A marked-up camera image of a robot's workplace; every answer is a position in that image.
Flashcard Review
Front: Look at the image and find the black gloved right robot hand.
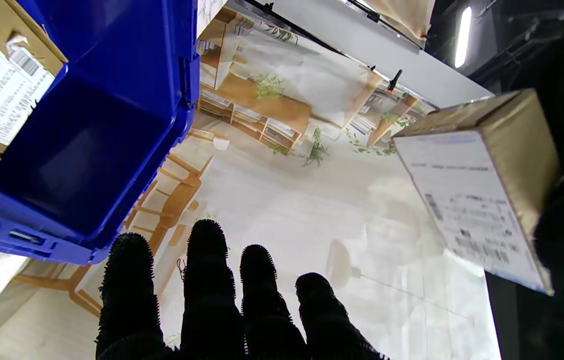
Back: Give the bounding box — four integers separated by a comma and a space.
94, 20, 564, 360

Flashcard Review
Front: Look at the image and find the blue plastic turnover box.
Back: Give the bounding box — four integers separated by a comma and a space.
0, 0, 200, 266

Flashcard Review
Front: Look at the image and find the printed room scene backdrop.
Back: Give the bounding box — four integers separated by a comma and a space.
0, 7, 502, 360

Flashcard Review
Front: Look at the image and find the ceiling light tube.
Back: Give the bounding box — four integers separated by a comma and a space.
454, 6, 473, 69

